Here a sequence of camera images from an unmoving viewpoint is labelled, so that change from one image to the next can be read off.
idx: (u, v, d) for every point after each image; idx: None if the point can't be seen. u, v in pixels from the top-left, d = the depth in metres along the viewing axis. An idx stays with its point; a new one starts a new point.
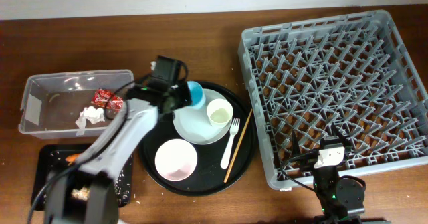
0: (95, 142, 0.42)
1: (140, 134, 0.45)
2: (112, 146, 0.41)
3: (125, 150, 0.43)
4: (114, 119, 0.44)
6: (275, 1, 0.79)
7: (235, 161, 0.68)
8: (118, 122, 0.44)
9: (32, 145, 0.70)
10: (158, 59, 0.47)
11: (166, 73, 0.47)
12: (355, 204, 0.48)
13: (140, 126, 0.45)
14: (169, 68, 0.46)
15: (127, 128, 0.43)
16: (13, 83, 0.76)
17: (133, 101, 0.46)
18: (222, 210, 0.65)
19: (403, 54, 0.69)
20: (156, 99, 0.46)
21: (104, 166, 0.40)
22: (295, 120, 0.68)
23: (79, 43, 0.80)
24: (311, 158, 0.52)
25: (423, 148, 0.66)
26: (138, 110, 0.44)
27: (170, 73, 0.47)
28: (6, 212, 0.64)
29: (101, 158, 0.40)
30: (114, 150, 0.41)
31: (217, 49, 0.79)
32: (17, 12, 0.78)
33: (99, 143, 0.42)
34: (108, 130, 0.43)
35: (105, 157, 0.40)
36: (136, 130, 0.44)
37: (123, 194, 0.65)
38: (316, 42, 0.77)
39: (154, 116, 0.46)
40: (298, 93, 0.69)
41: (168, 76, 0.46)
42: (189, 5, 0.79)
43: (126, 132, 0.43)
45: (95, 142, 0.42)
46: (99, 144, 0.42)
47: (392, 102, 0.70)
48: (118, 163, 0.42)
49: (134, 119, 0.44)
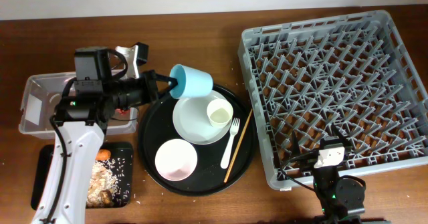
0: (43, 201, 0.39)
1: (89, 162, 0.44)
2: (62, 199, 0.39)
3: (79, 190, 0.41)
4: (53, 162, 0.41)
6: (275, 1, 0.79)
7: (235, 162, 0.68)
8: (59, 164, 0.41)
9: (33, 144, 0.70)
10: (75, 59, 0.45)
11: (92, 68, 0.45)
12: (354, 204, 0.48)
13: (85, 156, 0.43)
14: (92, 61, 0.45)
15: (71, 166, 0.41)
16: (13, 83, 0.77)
17: (64, 130, 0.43)
18: (222, 210, 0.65)
19: (402, 55, 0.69)
20: (94, 99, 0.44)
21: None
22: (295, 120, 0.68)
23: (79, 43, 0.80)
24: (311, 158, 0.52)
25: (423, 148, 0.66)
26: (75, 140, 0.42)
27: (98, 68, 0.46)
28: (6, 212, 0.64)
29: (56, 218, 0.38)
30: (65, 197, 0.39)
31: (217, 49, 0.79)
32: (17, 12, 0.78)
33: (48, 201, 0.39)
34: (51, 180, 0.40)
35: (59, 216, 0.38)
36: (81, 162, 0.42)
37: (123, 194, 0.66)
38: (316, 42, 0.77)
39: (97, 134, 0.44)
40: (298, 93, 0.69)
41: (94, 69, 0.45)
42: (189, 5, 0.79)
43: (71, 169, 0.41)
45: (43, 201, 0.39)
46: (48, 201, 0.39)
47: (392, 102, 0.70)
48: (76, 210, 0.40)
49: (74, 152, 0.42)
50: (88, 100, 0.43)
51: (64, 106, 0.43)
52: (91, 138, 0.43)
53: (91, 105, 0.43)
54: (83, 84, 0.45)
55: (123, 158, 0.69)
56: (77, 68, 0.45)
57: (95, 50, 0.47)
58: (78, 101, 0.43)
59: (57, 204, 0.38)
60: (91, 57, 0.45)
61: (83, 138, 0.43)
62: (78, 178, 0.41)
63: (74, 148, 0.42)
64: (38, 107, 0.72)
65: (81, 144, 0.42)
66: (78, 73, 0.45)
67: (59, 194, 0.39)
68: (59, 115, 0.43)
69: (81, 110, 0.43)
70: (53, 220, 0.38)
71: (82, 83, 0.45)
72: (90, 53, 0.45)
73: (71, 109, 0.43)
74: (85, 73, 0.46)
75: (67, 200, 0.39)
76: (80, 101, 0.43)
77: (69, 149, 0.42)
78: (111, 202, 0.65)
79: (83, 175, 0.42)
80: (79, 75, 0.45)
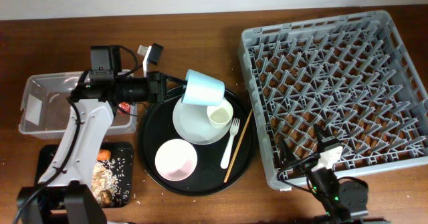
0: (56, 157, 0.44)
1: (99, 133, 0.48)
2: (74, 155, 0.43)
3: (89, 151, 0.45)
4: (68, 128, 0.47)
6: (275, 1, 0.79)
7: (235, 161, 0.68)
8: (73, 129, 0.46)
9: (33, 144, 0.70)
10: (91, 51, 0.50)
11: (105, 61, 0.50)
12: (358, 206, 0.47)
13: (97, 126, 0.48)
14: (105, 53, 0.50)
15: (84, 131, 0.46)
16: (13, 83, 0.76)
17: (79, 103, 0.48)
18: (222, 210, 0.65)
19: (403, 55, 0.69)
20: (106, 89, 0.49)
21: (73, 175, 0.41)
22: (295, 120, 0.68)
23: (79, 43, 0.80)
24: (308, 162, 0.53)
25: (423, 148, 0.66)
26: (89, 112, 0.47)
27: (110, 63, 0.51)
28: (5, 212, 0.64)
29: (67, 170, 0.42)
30: (77, 156, 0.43)
31: (217, 49, 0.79)
32: (17, 12, 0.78)
33: (61, 156, 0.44)
34: (64, 140, 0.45)
35: (70, 168, 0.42)
36: (93, 129, 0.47)
37: (123, 194, 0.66)
38: (316, 42, 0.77)
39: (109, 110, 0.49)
40: (298, 93, 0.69)
41: (108, 61, 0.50)
42: (189, 5, 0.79)
43: (84, 134, 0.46)
45: (56, 157, 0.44)
46: (61, 156, 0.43)
47: (392, 102, 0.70)
48: (85, 168, 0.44)
49: (87, 121, 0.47)
50: (101, 85, 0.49)
51: (80, 89, 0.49)
52: (102, 112, 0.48)
53: (104, 89, 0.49)
54: (96, 74, 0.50)
55: (122, 158, 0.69)
56: (92, 59, 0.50)
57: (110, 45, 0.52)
58: (93, 85, 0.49)
59: (70, 160, 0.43)
60: (105, 50, 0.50)
61: (97, 110, 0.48)
62: (89, 142, 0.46)
63: (87, 118, 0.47)
64: (38, 107, 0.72)
65: (94, 115, 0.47)
66: (93, 63, 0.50)
67: (71, 152, 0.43)
68: (75, 95, 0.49)
69: (95, 92, 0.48)
70: (65, 171, 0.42)
71: (96, 72, 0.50)
72: (104, 47, 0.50)
73: (86, 93, 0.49)
74: (99, 65, 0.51)
75: (78, 156, 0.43)
76: (95, 85, 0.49)
77: (83, 118, 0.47)
78: (111, 202, 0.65)
79: (93, 140, 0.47)
80: (94, 65, 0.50)
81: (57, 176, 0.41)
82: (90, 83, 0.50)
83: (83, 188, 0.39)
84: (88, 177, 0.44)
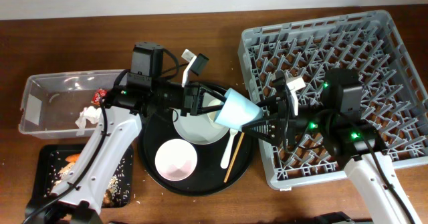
0: (73, 168, 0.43)
1: (124, 147, 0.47)
2: (91, 171, 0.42)
3: (108, 168, 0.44)
4: (94, 135, 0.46)
6: (275, 0, 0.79)
7: (235, 161, 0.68)
8: (97, 138, 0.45)
9: (32, 144, 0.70)
10: (133, 52, 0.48)
11: (146, 65, 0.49)
12: (355, 98, 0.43)
13: (122, 140, 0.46)
14: (148, 57, 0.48)
15: (108, 144, 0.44)
16: (13, 83, 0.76)
17: (110, 111, 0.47)
18: (222, 210, 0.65)
19: (402, 54, 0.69)
20: (139, 97, 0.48)
21: (85, 194, 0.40)
22: None
23: (79, 43, 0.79)
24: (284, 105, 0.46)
25: (423, 148, 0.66)
26: (117, 123, 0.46)
27: (151, 68, 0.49)
28: (6, 211, 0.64)
29: (81, 186, 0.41)
30: (93, 172, 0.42)
31: (217, 49, 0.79)
32: (17, 12, 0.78)
33: (78, 170, 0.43)
34: (86, 150, 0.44)
35: (84, 186, 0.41)
36: (116, 144, 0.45)
37: (123, 194, 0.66)
38: (316, 42, 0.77)
39: (138, 122, 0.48)
40: (298, 93, 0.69)
41: (148, 67, 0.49)
42: (189, 5, 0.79)
43: (107, 147, 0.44)
45: (73, 168, 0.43)
46: (79, 169, 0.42)
47: (392, 102, 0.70)
48: (100, 187, 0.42)
49: (114, 133, 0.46)
50: (137, 94, 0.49)
51: (116, 93, 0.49)
52: (130, 126, 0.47)
53: (138, 99, 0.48)
54: (135, 77, 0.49)
55: (122, 158, 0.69)
56: (133, 61, 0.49)
57: (152, 47, 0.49)
58: (128, 92, 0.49)
59: (85, 175, 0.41)
60: (148, 54, 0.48)
61: (126, 123, 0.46)
62: (111, 157, 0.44)
63: (114, 129, 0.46)
64: (38, 107, 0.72)
65: (122, 128, 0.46)
66: (133, 65, 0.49)
67: (89, 166, 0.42)
68: (109, 99, 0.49)
69: (130, 101, 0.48)
70: (79, 188, 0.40)
71: (134, 76, 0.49)
72: (146, 51, 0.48)
73: (120, 101, 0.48)
74: (138, 67, 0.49)
75: (95, 173, 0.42)
76: (131, 93, 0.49)
77: (110, 129, 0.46)
78: (111, 202, 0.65)
79: (116, 156, 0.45)
80: (134, 67, 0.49)
81: (69, 192, 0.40)
82: (127, 88, 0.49)
83: (92, 214, 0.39)
84: (101, 197, 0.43)
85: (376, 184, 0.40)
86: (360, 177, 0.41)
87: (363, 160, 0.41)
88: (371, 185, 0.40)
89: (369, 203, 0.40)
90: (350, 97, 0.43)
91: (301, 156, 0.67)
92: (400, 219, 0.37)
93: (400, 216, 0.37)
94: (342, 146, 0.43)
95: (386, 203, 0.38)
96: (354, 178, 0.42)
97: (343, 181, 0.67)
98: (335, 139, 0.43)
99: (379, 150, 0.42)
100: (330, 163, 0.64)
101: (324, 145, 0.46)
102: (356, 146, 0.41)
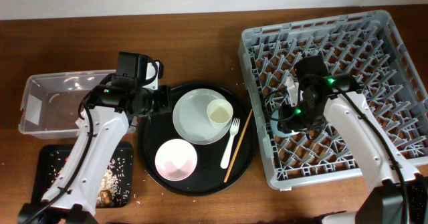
0: (62, 172, 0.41)
1: (112, 147, 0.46)
2: (81, 174, 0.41)
3: (97, 169, 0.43)
4: (80, 137, 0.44)
6: (275, 0, 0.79)
7: (235, 161, 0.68)
8: (84, 141, 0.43)
9: (33, 144, 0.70)
10: (119, 55, 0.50)
11: (131, 68, 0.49)
12: (317, 63, 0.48)
13: (109, 140, 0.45)
14: (134, 61, 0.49)
15: (95, 146, 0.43)
16: (13, 83, 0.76)
17: (94, 111, 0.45)
18: (223, 210, 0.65)
19: (403, 54, 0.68)
20: (123, 97, 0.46)
21: (77, 198, 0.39)
22: (300, 136, 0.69)
23: (79, 43, 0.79)
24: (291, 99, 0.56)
25: (423, 148, 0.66)
26: (102, 123, 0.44)
27: (136, 71, 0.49)
28: (7, 212, 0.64)
29: (72, 190, 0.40)
30: (83, 175, 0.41)
31: (216, 49, 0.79)
32: (16, 13, 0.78)
33: (67, 173, 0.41)
34: (73, 152, 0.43)
35: (75, 190, 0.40)
36: (103, 144, 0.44)
37: (123, 194, 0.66)
38: (316, 42, 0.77)
39: (124, 120, 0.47)
40: (282, 95, 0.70)
41: (133, 69, 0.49)
42: (188, 5, 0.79)
43: (95, 148, 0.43)
45: (62, 172, 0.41)
46: (67, 172, 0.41)
47: (392, 102, 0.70)
48: (91, 189, 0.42)
49: (100, 134, 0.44)
50: (120, 91, 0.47)
51: (97, 91, 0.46)
52: (116, 125, 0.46)
53: (122, 97, 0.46)
54: (119, 79, 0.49)
55: (123, 158, 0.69)
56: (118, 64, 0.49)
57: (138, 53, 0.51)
58: (111, 90, 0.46)
59: (75, 178, 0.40)
60: (133, 57, 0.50)
61: (112, 122, 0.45)
62: (99, 158, 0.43)
63: (100, 130, 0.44)
64: (38, 107, 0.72)
65: (108, 127, 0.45)
66: (118, 68, 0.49)
67: (78, 170, 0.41)
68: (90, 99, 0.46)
69: (114, 99, 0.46)
70: (70, 190, 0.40)
71: (119, 77, 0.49)
72: (133, 55, 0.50)
73: (103, 99, 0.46)
74: (123, 71, 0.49)
75: (85, 175, 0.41)
76: (113, 91, 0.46)
77: (95, 130, 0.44)
78: (111, 202, 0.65)
79: (105, 156, 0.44)
80: (119, 70, 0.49)
81: (60, 197, 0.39)
82: (108, 87, 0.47)
83: (87, 216, 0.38)
84: (94, 198, 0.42)
85: (351, 116, 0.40)
86: (336, 114, 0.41)
87: (339, 99, 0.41)
88: (347, 118, 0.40)
89: (348, 136, 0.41)
90: (311, 61, 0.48)
91: (301, 156, 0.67)
92: (372, 142, 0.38)
93: (373, 138, 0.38)
94: (320, 93, 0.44)
95: (361, 132, 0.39)
96: (332, 116, 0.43)
97: (343, 181, 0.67)
98: (314, 87, 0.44)
99: (354, 89, 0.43)
100: (329, 163, 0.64)
101: (313, 107, 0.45)
102: (331, 88, 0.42)
